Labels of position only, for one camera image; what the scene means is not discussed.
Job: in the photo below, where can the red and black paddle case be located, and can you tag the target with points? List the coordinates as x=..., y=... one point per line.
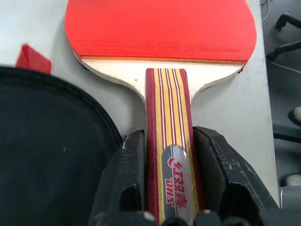
x=47, y=141

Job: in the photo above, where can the red table tennis paddle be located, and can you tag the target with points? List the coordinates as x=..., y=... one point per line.
x=160, y=35

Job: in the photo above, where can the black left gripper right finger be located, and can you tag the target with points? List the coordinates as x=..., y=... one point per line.
x=218, y=169

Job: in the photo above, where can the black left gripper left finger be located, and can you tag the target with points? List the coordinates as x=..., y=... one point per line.
x=131, y=169

